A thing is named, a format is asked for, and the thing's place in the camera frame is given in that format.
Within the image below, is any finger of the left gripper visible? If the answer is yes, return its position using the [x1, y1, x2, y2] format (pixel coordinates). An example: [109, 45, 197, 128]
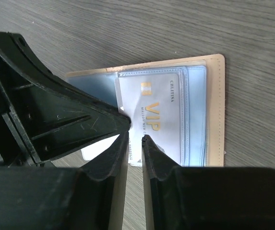
[0, 32, 131, 166]

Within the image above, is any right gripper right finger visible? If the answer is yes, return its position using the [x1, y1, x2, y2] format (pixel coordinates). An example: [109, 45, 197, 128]
[142, 135, 275, 230]

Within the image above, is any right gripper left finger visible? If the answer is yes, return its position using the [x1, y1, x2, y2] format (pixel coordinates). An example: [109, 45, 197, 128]
[0, 133, 129, 230]

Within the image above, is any beige leather card holder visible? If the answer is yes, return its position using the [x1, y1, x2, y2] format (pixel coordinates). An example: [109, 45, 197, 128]
[66, 54, 226, 166]

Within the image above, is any blue VIP credit card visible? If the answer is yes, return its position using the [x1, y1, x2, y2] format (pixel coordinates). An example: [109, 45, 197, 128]
[118, 71, 182, 166]

